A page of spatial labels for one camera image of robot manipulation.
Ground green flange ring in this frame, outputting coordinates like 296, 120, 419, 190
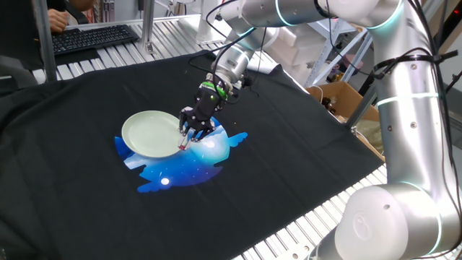
200, 80, 229, 101

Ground seated person in dark clothes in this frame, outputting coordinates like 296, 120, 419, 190
46, 0, 105, 25

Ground black keyboard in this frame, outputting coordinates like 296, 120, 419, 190
50, 24, 141, 56

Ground white foam blocks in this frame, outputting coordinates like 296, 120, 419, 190
263, 25, 333, 73

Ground bare hand of seated person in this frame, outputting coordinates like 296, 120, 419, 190
48, 7, 69, 34

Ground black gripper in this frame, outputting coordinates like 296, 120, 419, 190
178, 87, 225, 146

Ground white shelf rack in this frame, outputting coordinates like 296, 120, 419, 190
306, 17, 375, 87

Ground open cardboard box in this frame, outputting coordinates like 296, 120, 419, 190
305, 81, 384, 160

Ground pale green round plate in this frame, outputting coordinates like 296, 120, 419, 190
121, 110, 186, 159

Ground clear plastic bag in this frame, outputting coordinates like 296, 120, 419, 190
352, 118, 384, 155

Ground dark glass bottle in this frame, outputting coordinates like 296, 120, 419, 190
321, 96, 339, 115

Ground aluminium frame post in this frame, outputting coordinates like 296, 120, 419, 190
344, 81, 380, 129
31, 0, 58, 82
139, 0, 157, 55

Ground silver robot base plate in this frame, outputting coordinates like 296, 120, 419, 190
248, 236, 340, 260

